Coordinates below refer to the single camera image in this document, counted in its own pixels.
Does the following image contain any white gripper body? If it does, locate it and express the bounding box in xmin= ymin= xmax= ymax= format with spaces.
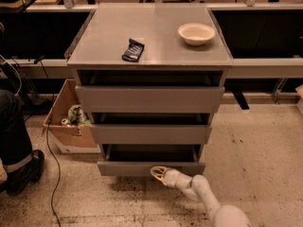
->
xmin=163 ymin=169 xmax=183 ymax=188

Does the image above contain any grey bottom drawer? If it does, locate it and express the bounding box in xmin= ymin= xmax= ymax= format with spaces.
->
xmin=98 ymin=145 xmax=205 ymax=177

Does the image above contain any grey drawer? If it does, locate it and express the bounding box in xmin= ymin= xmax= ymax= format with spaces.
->
xmin=98 ymin=145 xmax=205 ymax=177
xmin=91 ymin=113 xmax=211 ymax=145
xmin=76 ymin=70 xmax=224 ymax=114

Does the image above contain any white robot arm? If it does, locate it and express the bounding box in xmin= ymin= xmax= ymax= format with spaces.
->
xmin=151 ymin=166 xmax=252 ymax=227

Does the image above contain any grey middle drawer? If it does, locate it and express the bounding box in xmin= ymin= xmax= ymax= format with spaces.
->
xmin=91 ymin=113 xmax=211 ymax=145

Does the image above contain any grey drawer cabinet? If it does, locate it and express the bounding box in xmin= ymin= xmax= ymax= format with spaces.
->
xmin=67 ymin=4 xmax=232 ymax=165

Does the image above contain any grey top drawer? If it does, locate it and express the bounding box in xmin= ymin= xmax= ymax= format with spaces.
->
xmin=76 ymin=70 xmax=224 ymax=114

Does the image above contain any crumpled green white wrapper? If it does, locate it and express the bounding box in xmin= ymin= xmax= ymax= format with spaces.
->
xmin=61 ymin=104 xmax=90 ymax=126

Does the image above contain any brown cardboard box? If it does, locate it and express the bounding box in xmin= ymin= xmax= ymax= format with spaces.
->
xmin=44 ymin=79 xmax=99 ymax=153

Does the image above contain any dark blue snack packet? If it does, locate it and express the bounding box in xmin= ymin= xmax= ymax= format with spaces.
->
xmin=121 ymin=39 xmax=145 ymax=62

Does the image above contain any white paper bowl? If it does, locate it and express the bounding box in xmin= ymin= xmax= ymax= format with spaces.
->
xmin=178 ymin=23 xmax=216 ymax=46

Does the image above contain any black shoe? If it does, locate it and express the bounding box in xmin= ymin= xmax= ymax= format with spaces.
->
xmin=6 ymin=149 xmax=45 ymax=196

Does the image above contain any dark trouser leg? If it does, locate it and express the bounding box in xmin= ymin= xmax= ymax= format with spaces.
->
xmin=0 ymin=90 xmax=32 ymax=173

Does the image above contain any black table bracket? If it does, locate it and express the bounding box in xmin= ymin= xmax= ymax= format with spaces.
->
xmin=233 ymin=91 xmax=249 ymax=110

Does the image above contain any black floor cable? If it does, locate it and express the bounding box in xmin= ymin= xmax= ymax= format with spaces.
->
xmin=45 ymin=120 xmax=62 ymax=227

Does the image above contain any grey workbench frame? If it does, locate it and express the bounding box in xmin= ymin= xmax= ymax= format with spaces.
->
xmin=2 ymin=3 xmax=302 ymax=79

